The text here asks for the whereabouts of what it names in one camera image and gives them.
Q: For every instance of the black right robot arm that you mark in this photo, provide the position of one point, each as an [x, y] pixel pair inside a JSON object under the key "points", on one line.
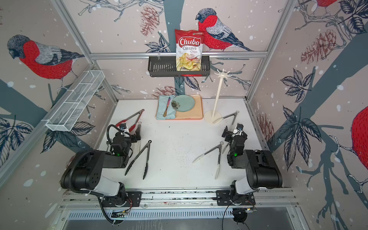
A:
{"points": [[261, 170]]}

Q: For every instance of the colourful handled knife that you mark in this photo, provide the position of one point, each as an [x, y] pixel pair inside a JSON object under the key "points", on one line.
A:
{"points": [[167, 106]]}

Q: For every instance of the Chuba cassava chips bag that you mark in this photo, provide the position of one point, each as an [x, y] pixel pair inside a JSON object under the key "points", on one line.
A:
{"points": [[189, 48]]}

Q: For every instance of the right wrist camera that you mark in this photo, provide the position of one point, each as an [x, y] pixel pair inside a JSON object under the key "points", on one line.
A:
{"points": [[238, 129]]}

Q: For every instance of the black wire shelf basket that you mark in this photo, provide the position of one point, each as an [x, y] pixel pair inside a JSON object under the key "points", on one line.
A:
{"points": [[166, 67]]}

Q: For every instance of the green ceramic plate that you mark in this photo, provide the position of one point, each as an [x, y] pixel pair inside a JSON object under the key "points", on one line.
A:
{"points": [[183, 103]]}

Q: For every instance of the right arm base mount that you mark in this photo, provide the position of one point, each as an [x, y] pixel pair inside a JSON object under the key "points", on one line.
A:
{"points": [[226, 198]]}

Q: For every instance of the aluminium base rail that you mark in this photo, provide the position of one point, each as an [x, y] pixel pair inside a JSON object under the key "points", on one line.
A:
{"points": [[173, 204]]}

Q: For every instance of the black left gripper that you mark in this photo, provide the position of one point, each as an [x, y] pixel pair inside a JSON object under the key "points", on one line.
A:
{"points": [[132, 137]]}

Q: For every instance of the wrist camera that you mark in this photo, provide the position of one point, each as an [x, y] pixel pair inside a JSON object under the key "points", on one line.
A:
{"points": [[238, 129], [123, 128]]}

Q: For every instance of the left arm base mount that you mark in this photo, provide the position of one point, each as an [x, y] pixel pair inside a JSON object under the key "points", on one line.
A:
{"points": [[123, 200]]}

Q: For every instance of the plain steel tongs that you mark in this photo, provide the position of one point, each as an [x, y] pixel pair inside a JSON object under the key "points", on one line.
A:
{"points": [[234, 115]]}

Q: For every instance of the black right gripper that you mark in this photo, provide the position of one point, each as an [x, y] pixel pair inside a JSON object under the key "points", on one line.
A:
{"points": [[229, 134]]}

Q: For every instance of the white mesh wall basket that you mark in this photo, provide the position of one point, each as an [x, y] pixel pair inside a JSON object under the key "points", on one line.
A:
{"points": [[77, 99]]}

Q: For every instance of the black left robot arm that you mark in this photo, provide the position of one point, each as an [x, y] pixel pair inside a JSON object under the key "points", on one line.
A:
{"points": [[84, 173]]}

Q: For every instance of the light blue cloth napkin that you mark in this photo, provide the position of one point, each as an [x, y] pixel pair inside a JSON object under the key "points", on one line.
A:
{"points": [[162, 101]]}

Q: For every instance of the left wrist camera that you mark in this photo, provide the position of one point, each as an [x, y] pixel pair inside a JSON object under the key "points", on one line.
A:
{"points": [[123, 128]]}

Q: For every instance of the red silicone tongs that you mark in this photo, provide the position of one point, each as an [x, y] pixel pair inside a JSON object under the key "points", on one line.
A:
{"points": [[138, 115]]}

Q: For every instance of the cream utensil rack stand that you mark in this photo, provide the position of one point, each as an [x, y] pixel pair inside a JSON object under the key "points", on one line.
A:
{"points": [[211, 116]]}

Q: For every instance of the orange tray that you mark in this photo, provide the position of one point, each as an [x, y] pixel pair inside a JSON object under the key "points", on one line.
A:
{"points": [[195, 113]]}

